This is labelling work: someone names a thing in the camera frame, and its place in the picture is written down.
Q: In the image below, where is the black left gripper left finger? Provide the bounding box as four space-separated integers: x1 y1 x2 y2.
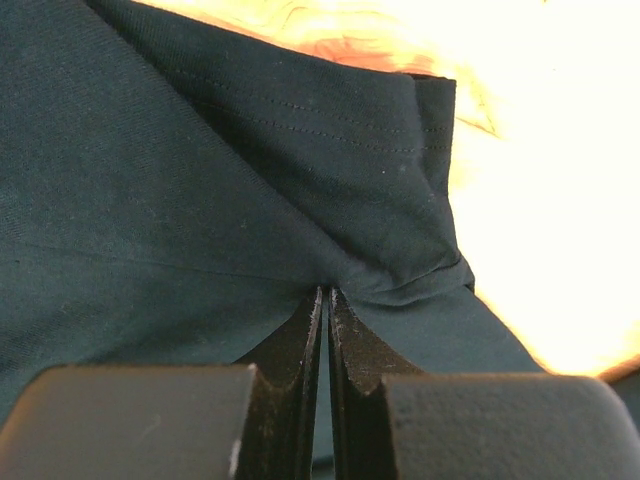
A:
1 292 322 480

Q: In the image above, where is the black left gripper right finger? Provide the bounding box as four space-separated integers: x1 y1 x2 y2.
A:
328 290 639 479

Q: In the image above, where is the black t-shirt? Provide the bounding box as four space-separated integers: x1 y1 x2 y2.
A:
0 0 640 466

